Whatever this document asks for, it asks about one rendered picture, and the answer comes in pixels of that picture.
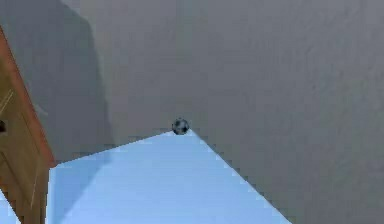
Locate black and white ball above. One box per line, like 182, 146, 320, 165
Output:
171, 118, 191, 136

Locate brown wooden cupboard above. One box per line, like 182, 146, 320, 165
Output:
0, 26, 57, 224

